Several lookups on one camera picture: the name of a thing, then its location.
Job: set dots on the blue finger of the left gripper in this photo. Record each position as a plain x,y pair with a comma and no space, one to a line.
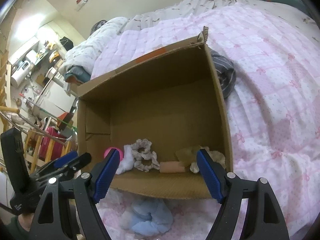
70,169
62,161

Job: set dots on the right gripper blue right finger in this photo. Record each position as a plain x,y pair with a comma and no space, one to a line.
213,175

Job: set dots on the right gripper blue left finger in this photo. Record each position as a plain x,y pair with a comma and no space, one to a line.
103,173

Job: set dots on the white knotted sock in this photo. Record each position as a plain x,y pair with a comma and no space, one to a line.
127,163

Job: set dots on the grey patterned scrunchie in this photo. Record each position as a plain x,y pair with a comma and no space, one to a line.
145,158

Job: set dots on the light blue fluffy cloth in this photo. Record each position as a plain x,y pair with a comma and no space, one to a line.
147,217

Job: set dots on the person's left hand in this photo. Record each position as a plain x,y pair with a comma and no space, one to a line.
25,220

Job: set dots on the red bag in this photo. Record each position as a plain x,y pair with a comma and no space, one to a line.
46,142

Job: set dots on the yellow wooden chair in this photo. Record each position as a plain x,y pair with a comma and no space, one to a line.
32,146

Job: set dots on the white kitchen cabinet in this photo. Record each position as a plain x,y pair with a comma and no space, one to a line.
55,100

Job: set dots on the open cardboard box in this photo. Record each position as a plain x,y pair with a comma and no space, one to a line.
171,96

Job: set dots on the pink patterned quilt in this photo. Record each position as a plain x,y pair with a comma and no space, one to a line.
273,110

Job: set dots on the dark striped garment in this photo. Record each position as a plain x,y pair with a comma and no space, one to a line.
225,71

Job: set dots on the white floral duvet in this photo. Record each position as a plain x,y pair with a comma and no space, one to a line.
120,40

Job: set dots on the black hanging garment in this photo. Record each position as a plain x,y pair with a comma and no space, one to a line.
67,43

